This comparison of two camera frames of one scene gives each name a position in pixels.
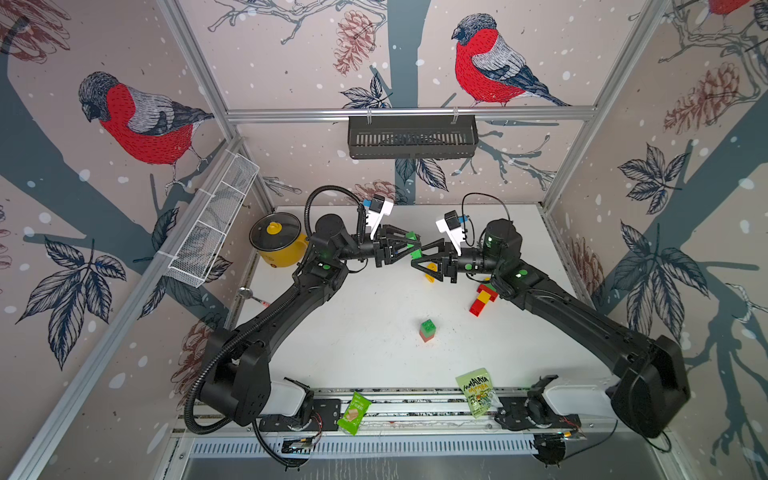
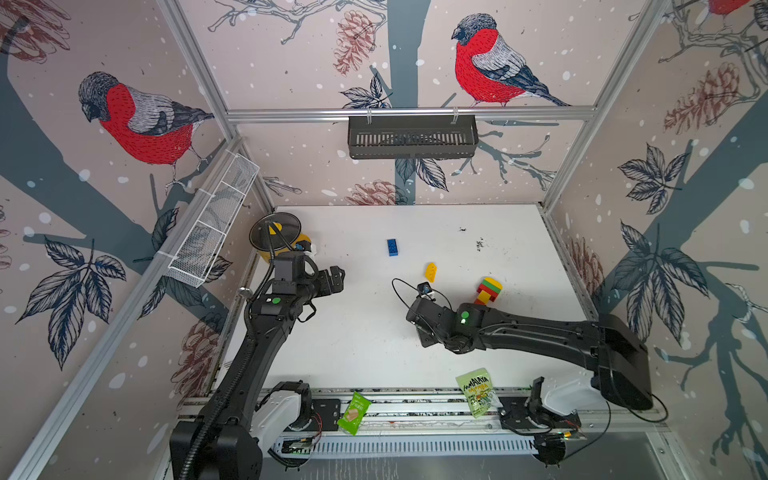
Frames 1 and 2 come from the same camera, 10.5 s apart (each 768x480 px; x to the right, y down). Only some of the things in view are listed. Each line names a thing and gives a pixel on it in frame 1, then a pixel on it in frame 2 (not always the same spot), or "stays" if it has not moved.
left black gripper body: (360, 249) -> (314, 286)
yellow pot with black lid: (277, 236) stays
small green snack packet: (354, 415) stays
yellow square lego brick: (483, 296) stays
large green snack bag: (478, 390) stays
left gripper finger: (390, 232) -> (337, 276)
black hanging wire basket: (412, 137) stays
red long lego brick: (493, 294) stays
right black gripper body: (474, 263) -> (432, 338)
